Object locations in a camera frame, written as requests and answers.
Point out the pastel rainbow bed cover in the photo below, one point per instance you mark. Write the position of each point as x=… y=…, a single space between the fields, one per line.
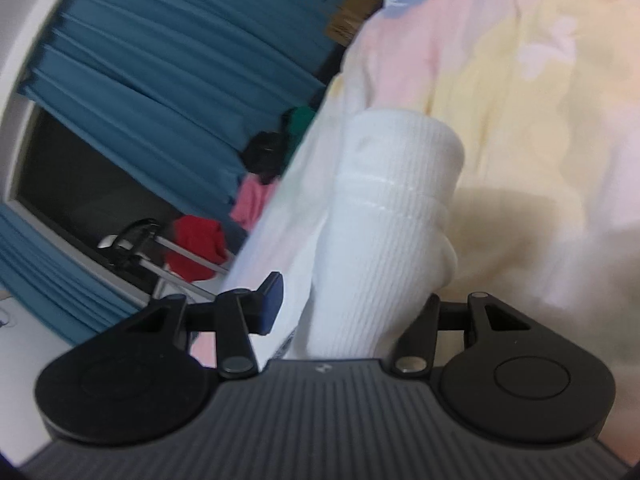
x=525 y=110

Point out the red cloth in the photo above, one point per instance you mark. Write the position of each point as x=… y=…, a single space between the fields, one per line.
x=197 y=247

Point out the pink cloth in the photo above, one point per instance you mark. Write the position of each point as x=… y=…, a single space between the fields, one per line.
x=252 y=202

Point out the brown paper bag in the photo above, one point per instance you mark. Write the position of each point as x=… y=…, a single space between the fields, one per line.
x=352 y=15

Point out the black cloth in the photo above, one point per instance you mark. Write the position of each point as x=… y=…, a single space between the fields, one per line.
x=265 y=155

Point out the green cloth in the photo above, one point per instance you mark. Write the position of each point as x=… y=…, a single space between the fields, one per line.
x=300 y=122

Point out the white cotton garment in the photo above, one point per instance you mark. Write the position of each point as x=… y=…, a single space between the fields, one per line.
x=380 y=240

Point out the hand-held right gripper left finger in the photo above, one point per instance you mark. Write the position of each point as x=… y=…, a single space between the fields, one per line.
x=272 y=300

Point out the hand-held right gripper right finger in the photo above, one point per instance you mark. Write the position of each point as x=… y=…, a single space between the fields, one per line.
x=424 y=322

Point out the dark window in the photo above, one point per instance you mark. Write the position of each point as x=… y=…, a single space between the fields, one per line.
x=75 y=185

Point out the blue curtain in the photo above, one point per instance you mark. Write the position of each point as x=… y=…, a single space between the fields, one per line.
x=45 y=280
x=175 y=60

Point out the garment steamer stand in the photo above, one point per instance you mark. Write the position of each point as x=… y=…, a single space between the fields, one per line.
x=135 y=240

